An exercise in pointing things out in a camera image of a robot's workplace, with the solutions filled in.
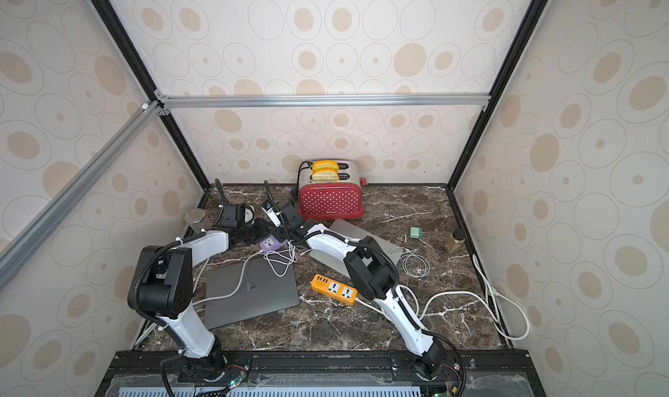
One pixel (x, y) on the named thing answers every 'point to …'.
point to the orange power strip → (334, 289)
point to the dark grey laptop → (260, 292)
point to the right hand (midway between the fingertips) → (271, 228)
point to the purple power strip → (270, 244)
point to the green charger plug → (415, 232)
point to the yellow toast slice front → (325, 174)
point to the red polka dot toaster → (331, 190)
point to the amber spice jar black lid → (456, 240)
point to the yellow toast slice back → (325, 164)
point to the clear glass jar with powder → (195, 218)
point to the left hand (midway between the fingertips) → (277, 226)
